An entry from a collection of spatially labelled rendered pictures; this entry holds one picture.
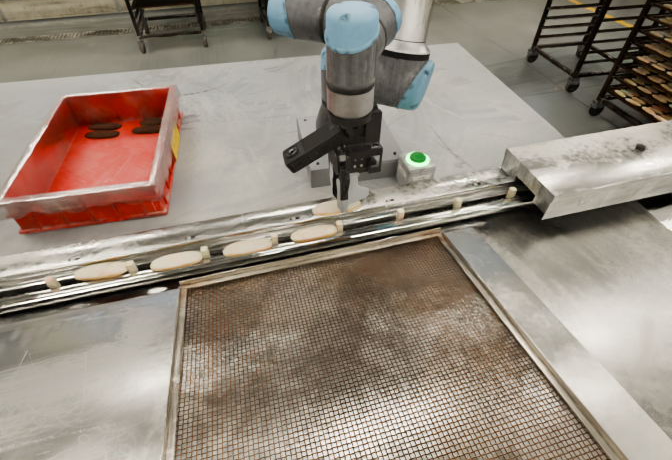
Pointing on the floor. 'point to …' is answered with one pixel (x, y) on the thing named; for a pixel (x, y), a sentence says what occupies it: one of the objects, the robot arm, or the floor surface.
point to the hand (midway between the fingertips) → (337, 201)
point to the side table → (273, 134)
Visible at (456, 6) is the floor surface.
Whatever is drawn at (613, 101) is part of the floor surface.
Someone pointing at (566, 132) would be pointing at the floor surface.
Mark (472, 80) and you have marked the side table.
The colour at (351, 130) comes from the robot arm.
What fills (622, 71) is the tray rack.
